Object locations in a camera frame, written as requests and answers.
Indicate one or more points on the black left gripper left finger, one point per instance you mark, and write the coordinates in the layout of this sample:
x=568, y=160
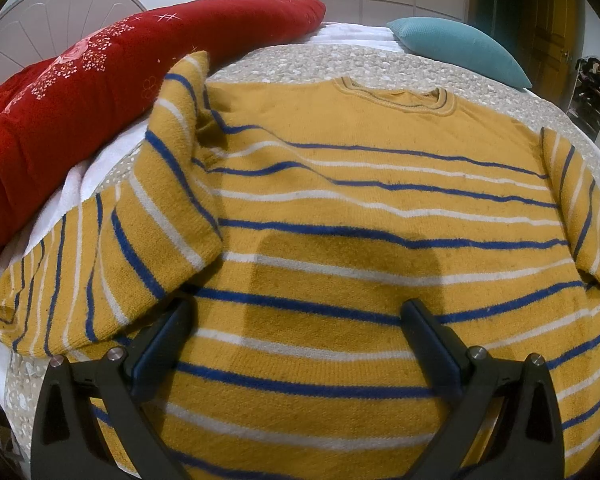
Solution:
x=67, y=442

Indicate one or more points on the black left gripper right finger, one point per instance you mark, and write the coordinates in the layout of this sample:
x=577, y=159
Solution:
x=504, y=421

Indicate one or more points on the yellow striped knit sweater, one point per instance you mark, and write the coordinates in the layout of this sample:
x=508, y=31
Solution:
x=299, y=218

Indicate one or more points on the cluttered clothes rack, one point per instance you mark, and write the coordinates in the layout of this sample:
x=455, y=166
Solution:
x=584, y=103

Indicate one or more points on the white bed sheet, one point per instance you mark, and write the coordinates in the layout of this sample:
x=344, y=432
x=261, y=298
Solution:
x=374, y=377

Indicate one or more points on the red floral duvet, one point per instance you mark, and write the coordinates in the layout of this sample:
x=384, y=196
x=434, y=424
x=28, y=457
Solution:
x=60, y=111

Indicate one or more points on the white scalloped headboard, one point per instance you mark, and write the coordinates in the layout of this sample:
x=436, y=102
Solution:
x=33, y=30

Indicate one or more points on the beige heart quilted bedspread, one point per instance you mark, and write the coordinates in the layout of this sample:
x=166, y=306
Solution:
x=301, y=63

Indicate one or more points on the teal pillow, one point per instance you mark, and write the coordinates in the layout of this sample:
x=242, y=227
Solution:
x=462, y=45

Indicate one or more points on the brown wooden door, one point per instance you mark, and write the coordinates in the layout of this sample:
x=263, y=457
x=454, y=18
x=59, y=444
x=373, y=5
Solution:
x=548, y=44

